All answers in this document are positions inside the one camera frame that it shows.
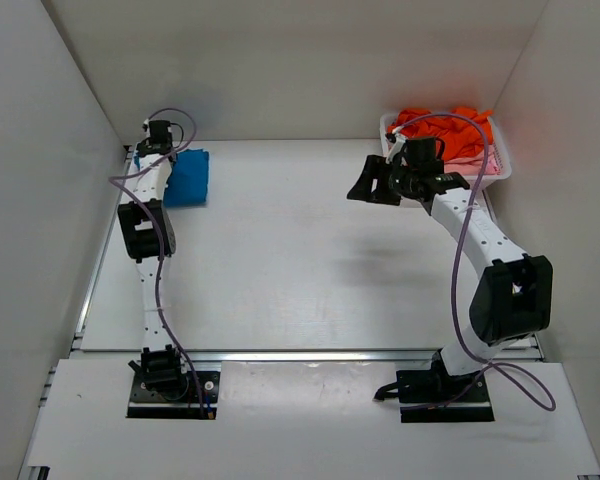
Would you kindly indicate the pink t shirt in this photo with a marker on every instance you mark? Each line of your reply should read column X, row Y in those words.
column 467, row 167

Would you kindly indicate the orange t shirt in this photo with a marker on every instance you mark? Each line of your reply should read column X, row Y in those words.
column 461, row 139

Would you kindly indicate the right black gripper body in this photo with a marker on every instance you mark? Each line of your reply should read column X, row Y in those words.
column 393, row 179

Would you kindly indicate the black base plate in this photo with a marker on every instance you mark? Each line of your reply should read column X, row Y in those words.
column 420, row 395
column 205, row 395

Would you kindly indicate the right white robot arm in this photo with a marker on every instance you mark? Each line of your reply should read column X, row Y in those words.
column 512, row 300

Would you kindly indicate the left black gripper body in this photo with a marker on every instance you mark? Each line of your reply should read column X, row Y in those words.
column 159, row 130

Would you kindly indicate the aluminium table rail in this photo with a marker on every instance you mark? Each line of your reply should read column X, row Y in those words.
column 532, row 353

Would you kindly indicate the white plastic basket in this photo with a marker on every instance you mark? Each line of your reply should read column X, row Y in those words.
column 498, row 162

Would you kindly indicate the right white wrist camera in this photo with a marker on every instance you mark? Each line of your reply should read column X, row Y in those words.
column 397, row 151

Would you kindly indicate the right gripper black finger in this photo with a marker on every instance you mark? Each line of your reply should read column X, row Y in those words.
column 375, row 167
column 384, row 195

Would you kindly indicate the blue t shirt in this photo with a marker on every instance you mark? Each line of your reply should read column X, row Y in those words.
column 181, row 184

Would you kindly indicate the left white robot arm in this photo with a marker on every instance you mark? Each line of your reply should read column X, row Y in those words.
column 149, row 241

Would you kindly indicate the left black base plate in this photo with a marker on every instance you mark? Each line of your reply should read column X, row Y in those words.
column 205, row 395

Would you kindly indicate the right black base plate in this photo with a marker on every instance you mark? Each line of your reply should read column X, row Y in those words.
column 420, row 395

